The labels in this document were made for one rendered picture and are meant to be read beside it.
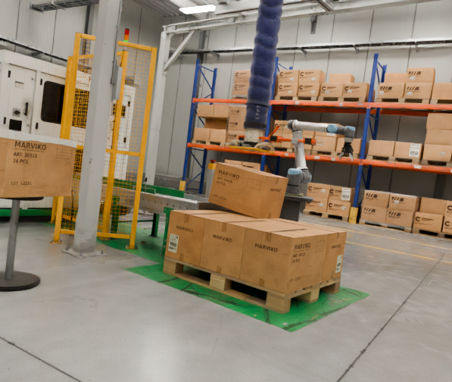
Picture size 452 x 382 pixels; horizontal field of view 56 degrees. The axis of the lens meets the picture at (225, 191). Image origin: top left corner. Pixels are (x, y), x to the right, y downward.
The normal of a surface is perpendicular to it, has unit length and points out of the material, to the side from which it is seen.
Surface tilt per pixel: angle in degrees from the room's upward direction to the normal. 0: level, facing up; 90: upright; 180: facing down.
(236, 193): 90
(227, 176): 90
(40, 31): 90
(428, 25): 90
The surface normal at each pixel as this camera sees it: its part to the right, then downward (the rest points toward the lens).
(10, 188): 0.93, 0.14
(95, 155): 0.78, 0.15
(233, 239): -0.60, -0.04
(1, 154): -0.34, 0.00
